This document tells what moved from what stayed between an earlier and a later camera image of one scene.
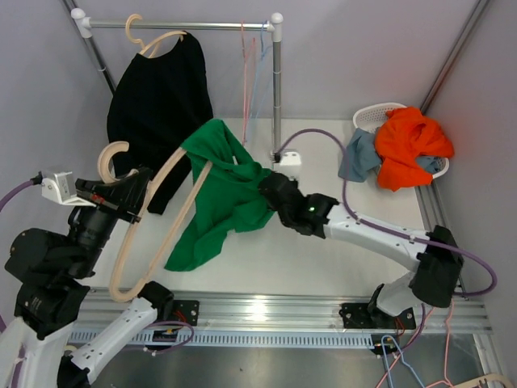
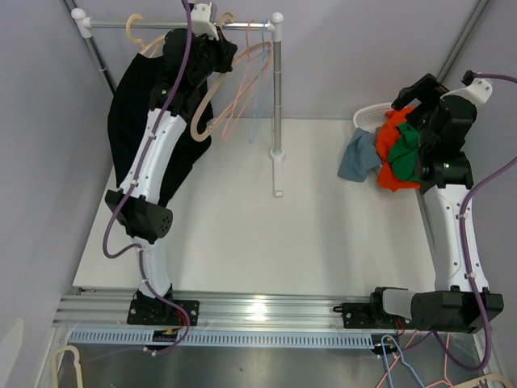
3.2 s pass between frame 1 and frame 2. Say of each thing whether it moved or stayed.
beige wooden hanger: moved
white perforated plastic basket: stayed
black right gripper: moved
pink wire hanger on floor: stayed
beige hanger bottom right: stayed
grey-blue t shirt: stayed
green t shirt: moved
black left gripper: moved
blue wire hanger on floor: stayed
